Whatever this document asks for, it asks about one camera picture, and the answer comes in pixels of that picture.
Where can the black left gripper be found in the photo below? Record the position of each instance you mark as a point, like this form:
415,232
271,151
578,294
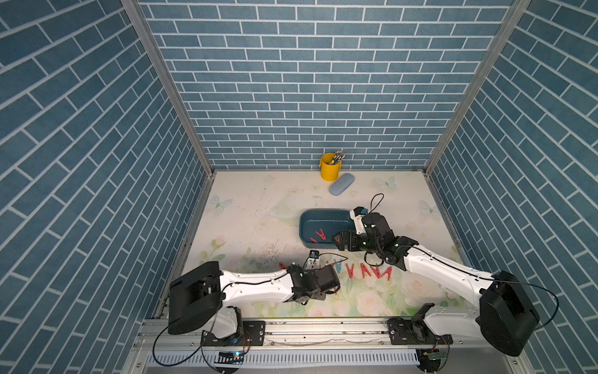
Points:
321,296

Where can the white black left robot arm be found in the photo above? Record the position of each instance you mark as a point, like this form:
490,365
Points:
209,298

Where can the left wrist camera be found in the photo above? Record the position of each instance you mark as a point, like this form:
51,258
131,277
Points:
313,261

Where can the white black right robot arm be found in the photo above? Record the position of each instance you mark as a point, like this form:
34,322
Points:
502,313

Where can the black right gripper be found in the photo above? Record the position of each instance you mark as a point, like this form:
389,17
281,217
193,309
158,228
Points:
351,235

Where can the right aluminium corner post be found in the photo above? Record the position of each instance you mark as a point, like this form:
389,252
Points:
507,27

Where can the red clothespin pile in box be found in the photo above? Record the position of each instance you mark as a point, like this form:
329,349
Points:
321,235

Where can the aluminium corner post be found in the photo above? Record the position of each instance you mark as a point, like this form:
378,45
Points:
142,28
507,27

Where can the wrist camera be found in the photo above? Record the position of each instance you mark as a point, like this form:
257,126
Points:
313,261
357,215

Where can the left aluminium corner post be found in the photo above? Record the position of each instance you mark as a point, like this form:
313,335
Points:
142,28

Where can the yellow metal bucket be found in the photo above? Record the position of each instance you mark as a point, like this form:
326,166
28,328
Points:
329,173

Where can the pens in bucket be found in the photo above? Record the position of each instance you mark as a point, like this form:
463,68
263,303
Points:
337,158

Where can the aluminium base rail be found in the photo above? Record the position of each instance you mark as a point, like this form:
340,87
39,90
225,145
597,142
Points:
352,332

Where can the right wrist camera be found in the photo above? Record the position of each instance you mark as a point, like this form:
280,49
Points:
357,215

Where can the teal plastic storage box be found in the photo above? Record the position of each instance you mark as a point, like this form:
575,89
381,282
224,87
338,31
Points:
331,221

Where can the grey fabric glasses case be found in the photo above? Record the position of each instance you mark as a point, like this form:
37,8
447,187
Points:
341,184

